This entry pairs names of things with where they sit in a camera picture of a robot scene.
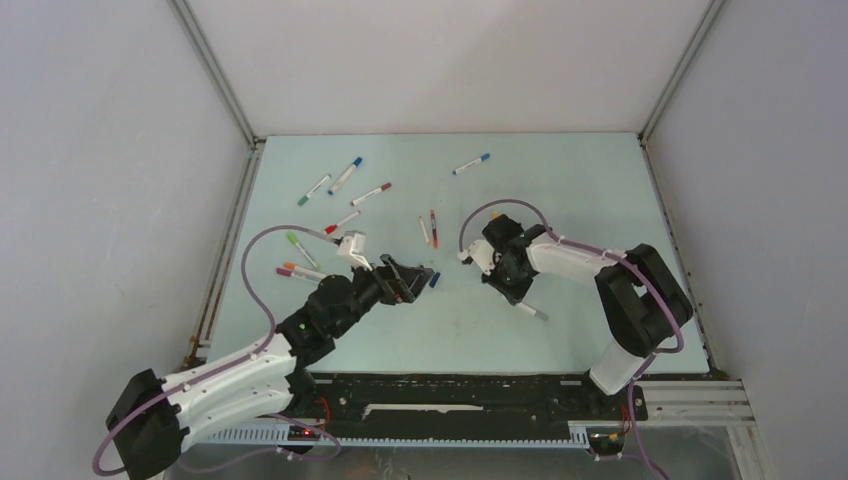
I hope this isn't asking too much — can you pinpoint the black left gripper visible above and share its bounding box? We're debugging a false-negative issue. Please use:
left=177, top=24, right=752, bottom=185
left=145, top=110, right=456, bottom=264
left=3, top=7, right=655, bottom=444
left=331, top=253, right=432, bottom=336

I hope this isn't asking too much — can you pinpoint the red gel pen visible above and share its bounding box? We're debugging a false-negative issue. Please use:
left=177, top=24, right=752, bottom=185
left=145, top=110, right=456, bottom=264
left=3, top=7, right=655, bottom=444
left=429, top=209, right=439, bottom=249

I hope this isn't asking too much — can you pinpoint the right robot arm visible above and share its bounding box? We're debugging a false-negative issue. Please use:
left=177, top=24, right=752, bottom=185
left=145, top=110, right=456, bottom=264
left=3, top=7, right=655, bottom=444
left=462, top=215, right=694, bottom=418

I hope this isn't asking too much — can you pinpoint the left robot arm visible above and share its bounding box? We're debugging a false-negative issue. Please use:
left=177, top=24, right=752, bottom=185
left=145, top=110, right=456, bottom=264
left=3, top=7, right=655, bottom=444
left=105, top=254, right=434, bottom=479

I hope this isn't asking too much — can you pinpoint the red cap white marker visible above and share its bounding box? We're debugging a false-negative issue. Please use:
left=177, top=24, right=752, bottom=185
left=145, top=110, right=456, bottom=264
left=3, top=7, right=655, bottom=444
left=324, top=210, right=361, bottom=235

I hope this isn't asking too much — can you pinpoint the dark red cap marker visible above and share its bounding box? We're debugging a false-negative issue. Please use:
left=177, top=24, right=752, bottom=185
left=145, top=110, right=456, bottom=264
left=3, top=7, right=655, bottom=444
left=350, top=182, right=392, bottom=207

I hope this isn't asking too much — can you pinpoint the orange cap marker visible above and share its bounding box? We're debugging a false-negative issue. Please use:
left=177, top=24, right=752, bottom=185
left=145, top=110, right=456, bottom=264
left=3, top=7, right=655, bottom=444
left=283, top=262, right=327, bottom=279

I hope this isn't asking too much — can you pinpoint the light green cap marker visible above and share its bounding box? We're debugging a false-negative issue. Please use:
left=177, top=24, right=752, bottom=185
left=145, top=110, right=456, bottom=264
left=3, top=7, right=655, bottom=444
left=286, top=231, right=321, bottom=271

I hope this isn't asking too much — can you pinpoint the blue cap white marker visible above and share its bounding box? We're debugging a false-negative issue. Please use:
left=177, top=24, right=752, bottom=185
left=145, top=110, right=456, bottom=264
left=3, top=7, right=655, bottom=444
left=327, top=157, right=363, bottom=195

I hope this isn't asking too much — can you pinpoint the purple cap marker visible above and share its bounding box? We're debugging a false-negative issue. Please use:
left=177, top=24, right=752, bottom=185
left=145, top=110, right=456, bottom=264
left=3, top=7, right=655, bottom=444
left=276, top=267, right=324, bottom=283

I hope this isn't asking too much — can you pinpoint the green cap white marker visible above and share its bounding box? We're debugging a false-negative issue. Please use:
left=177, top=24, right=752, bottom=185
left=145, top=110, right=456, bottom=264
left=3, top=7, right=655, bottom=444
left=297, top=174, right=332, bottom=206

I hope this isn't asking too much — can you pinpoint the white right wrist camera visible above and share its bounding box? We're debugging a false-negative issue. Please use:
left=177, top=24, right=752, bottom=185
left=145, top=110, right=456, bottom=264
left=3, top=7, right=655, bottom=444
left=457, top=239, right=497, bottom=276

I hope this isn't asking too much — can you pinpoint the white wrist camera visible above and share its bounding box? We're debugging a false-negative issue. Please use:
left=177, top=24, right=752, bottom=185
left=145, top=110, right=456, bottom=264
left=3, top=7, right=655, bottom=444
left=457, top=239, right=497, bottom=276
left=337, top=231, right=372, bottom=271

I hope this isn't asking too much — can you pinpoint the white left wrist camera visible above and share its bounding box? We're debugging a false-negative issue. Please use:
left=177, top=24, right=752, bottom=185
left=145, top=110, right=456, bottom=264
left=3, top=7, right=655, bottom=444
left=337, top=231, right=372, bottom=271

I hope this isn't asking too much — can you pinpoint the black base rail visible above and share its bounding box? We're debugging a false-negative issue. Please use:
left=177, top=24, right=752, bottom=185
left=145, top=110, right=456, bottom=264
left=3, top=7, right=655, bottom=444
left=284, top=373, right=649, bottom=442

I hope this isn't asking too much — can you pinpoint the grey cable duct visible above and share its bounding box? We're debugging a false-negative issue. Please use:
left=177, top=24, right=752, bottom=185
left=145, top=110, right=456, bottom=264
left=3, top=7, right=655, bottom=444
left=205, top=423, right=624, bottom=450

